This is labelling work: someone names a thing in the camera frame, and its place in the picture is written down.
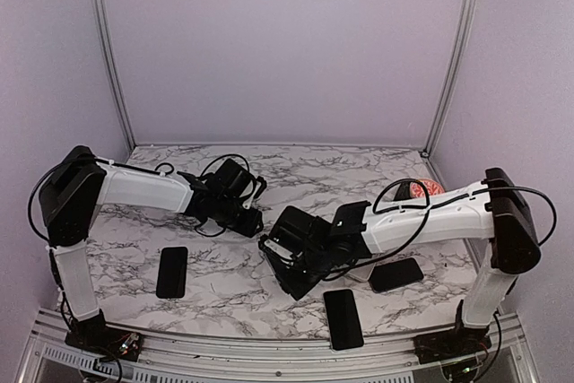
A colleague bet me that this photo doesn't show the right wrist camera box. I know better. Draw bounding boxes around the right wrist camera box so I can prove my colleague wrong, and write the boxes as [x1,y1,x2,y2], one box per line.
[258,235,294,265]

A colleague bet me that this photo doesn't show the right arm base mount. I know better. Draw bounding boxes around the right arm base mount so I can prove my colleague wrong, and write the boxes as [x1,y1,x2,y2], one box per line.
[413,300,491,364]

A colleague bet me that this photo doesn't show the aluminium left corner post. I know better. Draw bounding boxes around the aluminium left corner post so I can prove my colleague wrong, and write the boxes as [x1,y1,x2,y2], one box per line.
[92,0,136,152]

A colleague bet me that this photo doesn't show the black phone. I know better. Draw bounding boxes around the black phone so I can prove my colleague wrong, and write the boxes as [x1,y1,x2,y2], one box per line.
[323,289,364,352]
[156,247,188,299]
[369,257,424,293]

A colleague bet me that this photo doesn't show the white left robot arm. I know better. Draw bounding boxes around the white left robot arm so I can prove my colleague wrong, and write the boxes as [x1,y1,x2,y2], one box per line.
[36,145,266,352]

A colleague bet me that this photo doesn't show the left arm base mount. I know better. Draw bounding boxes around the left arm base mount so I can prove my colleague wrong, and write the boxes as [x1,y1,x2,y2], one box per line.
[65,311,144,362]

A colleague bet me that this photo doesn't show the aluminium front rail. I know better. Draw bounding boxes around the aluminium front rail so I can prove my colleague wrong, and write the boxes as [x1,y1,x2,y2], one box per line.
[15,309,539,382]

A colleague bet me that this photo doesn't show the aluminium corner post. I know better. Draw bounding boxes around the aluminium corner post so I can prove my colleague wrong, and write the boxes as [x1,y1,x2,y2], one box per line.
[92,0,136,152]
[423,0,477,158]

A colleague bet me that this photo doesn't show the red white patterned bowl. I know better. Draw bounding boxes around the red white patterned bowl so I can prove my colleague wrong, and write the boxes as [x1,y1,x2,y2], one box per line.
[408,178,445,198]

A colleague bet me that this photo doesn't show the aluminium right corner post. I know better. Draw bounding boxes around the aluminium right corner post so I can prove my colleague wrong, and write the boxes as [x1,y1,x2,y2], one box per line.
[423,0,477,158]

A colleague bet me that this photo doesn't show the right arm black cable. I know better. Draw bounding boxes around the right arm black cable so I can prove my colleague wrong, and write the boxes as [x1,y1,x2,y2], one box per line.
[313,178,557,281]

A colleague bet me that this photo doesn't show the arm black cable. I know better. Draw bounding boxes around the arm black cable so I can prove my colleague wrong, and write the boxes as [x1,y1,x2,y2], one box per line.
[313,178,557,281]
[26,153,252,249]

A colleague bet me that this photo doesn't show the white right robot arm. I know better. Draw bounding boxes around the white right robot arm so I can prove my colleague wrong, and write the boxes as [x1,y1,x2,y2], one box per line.
[258,168,542,354]

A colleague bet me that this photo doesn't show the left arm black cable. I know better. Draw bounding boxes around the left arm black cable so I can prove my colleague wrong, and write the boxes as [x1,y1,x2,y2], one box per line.
[26,153,252,249]

